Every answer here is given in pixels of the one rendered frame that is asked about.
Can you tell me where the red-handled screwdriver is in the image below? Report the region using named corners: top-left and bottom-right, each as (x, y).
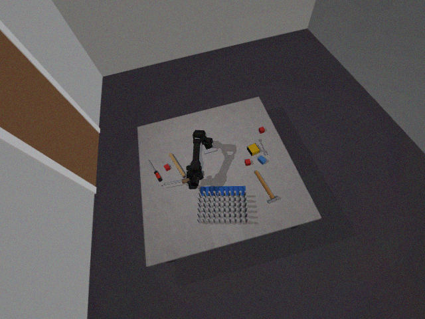
top-left (154, 170), bottom-right (162, 181)

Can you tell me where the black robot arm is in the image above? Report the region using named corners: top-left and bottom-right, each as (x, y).
top-left (190, 130), bottom-right (213, 187)

